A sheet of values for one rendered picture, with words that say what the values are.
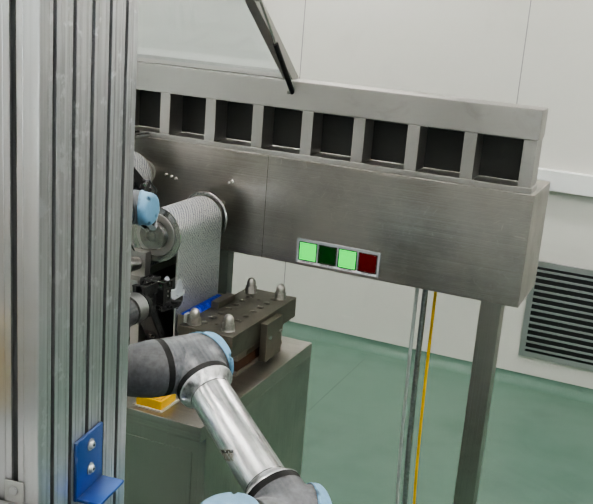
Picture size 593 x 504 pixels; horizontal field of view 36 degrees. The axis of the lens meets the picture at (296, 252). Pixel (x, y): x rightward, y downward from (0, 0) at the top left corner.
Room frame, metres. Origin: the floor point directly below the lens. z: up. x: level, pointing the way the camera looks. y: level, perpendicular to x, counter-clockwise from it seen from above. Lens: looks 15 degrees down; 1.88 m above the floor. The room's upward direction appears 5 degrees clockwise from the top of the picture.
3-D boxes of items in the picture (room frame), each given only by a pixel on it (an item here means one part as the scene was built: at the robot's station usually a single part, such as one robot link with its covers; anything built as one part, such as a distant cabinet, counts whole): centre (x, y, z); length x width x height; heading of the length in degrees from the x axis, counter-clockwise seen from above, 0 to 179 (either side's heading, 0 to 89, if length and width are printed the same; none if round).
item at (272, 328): (2.40, 0.05, 0.96); 0.10 x 0.03 x 0.11; 157
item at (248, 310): (2.42, 0.14, 1.00); 0.40 x 0.16 x 0.06; 157
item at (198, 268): (2.44, 0.26, 1.11); 0.23 x 0.01 x 0.18; 157
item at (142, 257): (2.32, 0.42, 1.05); 0.06 x 0.05 x 0.31; 157
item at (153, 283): (2.22, 0.36, 1.12); 0.12 x 0.08 x 0.09; 157
